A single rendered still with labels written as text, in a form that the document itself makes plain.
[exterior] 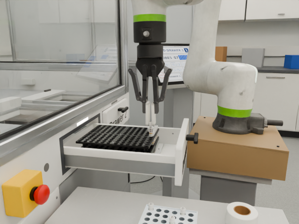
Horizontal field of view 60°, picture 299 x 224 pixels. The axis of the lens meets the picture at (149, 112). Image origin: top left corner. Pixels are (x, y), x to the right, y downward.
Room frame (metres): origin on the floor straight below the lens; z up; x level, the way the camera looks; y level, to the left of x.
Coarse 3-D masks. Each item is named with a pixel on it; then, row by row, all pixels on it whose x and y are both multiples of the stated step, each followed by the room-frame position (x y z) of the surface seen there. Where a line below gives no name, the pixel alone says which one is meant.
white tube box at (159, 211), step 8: (160, 208) 0.55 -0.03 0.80; (168, 208) 0.55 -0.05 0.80; (176, 208) 0.54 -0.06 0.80; (144, 216) 0.52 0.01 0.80; (152, 216) 0.52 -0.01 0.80; (160, 216) 0.52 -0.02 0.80; (168, 216) 0.52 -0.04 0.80; (176, 216) 0.52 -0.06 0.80; (184, 216) 0.52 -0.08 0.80; (192, 216) 0.53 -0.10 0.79
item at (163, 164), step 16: (80, 128) 0.95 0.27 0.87; (160, 128) 0.88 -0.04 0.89; (176, 128) 0.87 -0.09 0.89; (64, 144) 0.72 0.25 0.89; (80, 144) 0.82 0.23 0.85; (80, 160) 0.68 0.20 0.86; (96, 160) 0.67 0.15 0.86; (112, 160) 0.66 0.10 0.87; (128, 160) 0.65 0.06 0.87; (144, 160) 0.65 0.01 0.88; (160, 160) 0.64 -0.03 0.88
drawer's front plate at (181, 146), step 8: (184, 120) 0.85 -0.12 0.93; (184, 128) 0.76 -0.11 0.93; (184, 136) 0.69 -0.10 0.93; (176, 144) 0.63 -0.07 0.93; (184, 144) 0.68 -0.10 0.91; (176, 152) 0.61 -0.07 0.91; (184, 152) 0.69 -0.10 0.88; (176, 160) 0.61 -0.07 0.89; (176, 168) 0.61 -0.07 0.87; (176, 176) 0.61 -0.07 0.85; (176, 184) 0.61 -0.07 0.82
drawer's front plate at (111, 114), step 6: (120, 102) 1.16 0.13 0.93; (126, 102) 1.24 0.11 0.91; (108, 108) 1.03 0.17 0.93; (114, 108) 1.07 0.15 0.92; (108, 114) 1.00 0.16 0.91; (114, 114) 1.07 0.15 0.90; (120, 114) 1.14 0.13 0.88; (126, 114) 1.24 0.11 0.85; (108, 120) 0.99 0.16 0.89; (114, 120) 1.07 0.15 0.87; (126, 120) 1.24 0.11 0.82
